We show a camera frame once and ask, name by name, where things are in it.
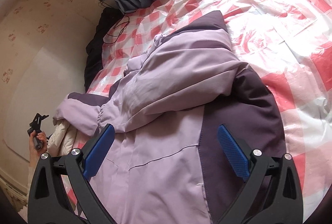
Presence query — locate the black garment beside bed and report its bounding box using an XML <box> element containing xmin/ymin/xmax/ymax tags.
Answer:
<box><xmin>84</xmin><ymin>7</ymin><xmax>124</xmax><ymax>92</ymax></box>

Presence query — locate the black cable on bed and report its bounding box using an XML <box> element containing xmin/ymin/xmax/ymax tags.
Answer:
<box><xmin>103</xmin><ymin>14</ymin><xmax>131</xmax><ymax>45</ymax></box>

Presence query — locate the red checked plastic bed cover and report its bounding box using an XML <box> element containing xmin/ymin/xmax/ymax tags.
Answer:
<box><xmin>62</xmin><ymin>0</ymin><xmax>332</xmax><ymax>222</ymax></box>

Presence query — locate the person's left hand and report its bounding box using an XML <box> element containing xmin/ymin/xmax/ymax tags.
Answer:
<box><xmin>29</xmin><ymin>131</ymin><xmax>47</xmax><ymax>168</ymax></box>

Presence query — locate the lilac and purple jacket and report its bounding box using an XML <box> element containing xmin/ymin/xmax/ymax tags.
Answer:
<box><xmin>54</xmin><ymin>11</ymin><xmax>286</xmax><ymax>223</ymax></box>

